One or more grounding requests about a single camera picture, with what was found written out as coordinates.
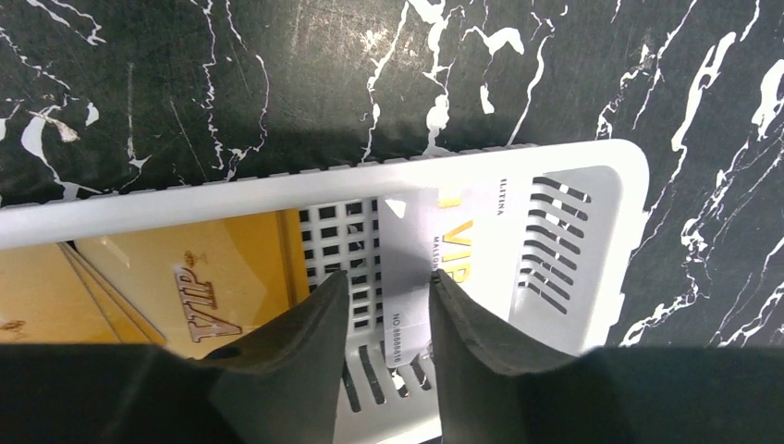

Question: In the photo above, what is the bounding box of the white plastic basket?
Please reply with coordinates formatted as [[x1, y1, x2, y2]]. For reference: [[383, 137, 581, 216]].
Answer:
[[1, 141, 649, 443]]

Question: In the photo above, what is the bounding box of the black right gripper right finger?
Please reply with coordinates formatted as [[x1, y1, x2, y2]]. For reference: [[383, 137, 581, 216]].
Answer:
[[429, 271, 783, 443]]

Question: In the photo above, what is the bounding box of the white credit card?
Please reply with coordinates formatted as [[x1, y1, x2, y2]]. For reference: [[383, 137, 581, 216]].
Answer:
[[377, 178, 530, 368]]

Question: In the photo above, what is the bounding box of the orange credit card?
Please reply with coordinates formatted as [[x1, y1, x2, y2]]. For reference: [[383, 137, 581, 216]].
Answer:
[[1, 243, 166, 345], [70, 209, 311, 358]]

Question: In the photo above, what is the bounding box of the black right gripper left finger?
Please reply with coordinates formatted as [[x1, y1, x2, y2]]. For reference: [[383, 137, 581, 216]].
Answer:
[[1, 271, 349, 443]]

